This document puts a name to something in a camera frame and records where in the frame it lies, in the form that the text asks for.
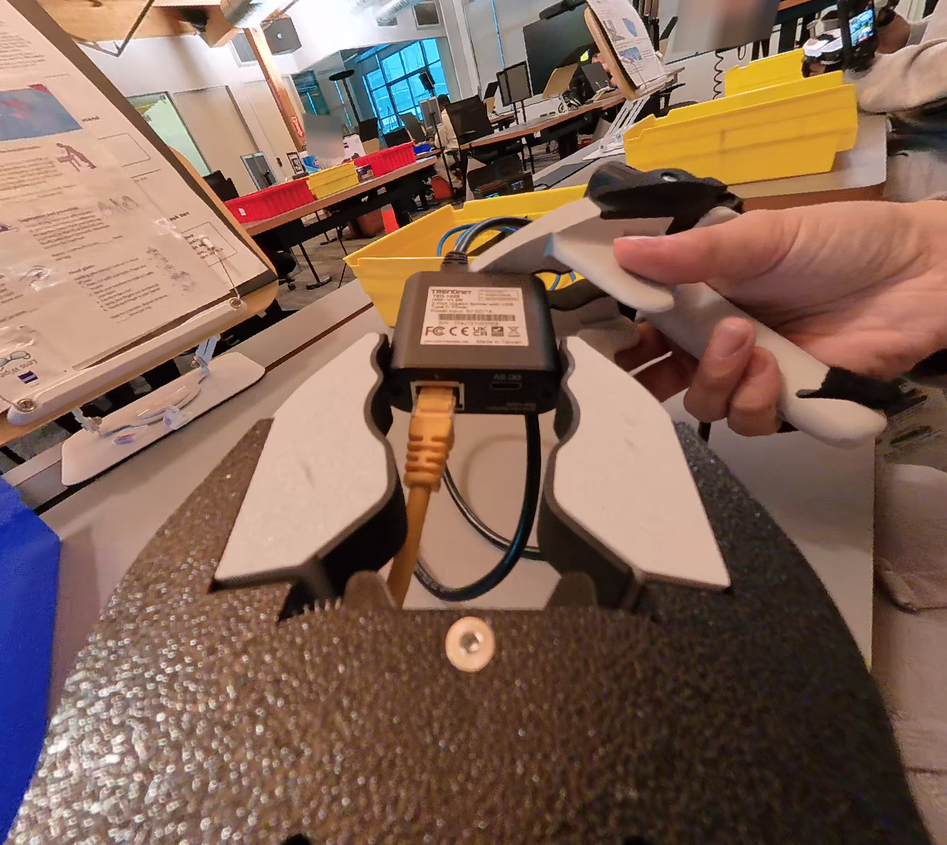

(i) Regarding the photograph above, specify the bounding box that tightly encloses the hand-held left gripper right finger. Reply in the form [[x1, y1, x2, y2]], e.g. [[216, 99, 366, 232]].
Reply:
[[537, 335, 732, 591]]

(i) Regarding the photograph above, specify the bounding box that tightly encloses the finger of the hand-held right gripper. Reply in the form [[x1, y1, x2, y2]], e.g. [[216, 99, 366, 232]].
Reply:
[[551, 288, 643, 352], [468, 200, 604, 275]]

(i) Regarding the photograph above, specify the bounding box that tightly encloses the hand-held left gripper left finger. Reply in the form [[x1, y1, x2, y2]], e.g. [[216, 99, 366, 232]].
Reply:
[[213, 333, 409, 591]]

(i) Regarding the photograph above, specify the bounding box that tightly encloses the blue ethernet cable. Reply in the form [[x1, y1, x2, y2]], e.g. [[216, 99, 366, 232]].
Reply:
[[425, 218, 585, 602]]

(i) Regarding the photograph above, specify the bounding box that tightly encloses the black ethernet cable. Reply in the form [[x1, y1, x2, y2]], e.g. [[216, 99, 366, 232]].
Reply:
[[410, 216, 545, 603]]

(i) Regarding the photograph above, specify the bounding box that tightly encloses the yellow ethernet cable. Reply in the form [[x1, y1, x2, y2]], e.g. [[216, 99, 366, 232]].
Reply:
[[386, 379, 456, 605]]

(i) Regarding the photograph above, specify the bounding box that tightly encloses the black ethernet splitter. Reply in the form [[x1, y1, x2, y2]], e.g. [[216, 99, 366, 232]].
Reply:
[[388, 272, 562, 416]]

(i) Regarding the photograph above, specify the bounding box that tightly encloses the blue plastic bin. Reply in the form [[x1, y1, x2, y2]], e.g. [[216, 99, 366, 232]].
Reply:
[[0, 475, 62, 772]]

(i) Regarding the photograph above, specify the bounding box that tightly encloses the grey desk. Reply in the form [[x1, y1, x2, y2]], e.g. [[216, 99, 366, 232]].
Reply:
[[0, 113, 889, 665]]

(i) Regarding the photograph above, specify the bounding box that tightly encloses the person's right hand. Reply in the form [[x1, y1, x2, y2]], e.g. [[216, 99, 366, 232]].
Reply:
[[613, 200, 947, 435]]

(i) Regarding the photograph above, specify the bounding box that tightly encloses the red plastic bin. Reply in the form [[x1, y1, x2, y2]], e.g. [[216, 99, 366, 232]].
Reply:
[[224, 178, 315, 223], [354, 142, 417, 179]]

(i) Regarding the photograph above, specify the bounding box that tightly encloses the wooden document stand with sheet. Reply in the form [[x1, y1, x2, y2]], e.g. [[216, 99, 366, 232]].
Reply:
[[521, 0, 685, 154], [0, 0, 278, 487]]

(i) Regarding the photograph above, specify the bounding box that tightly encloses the large black screen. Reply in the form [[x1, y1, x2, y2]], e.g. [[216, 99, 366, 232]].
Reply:
[[522, 2, 593, 95]]

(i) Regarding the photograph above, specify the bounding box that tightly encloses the small yellow plastic bin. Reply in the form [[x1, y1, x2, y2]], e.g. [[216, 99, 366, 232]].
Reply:
[[305, 162, 361, 199]]

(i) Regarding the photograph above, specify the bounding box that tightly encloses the person's grey clothing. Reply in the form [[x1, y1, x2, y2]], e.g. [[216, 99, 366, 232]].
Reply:
[[873, 460, 947, 845]]

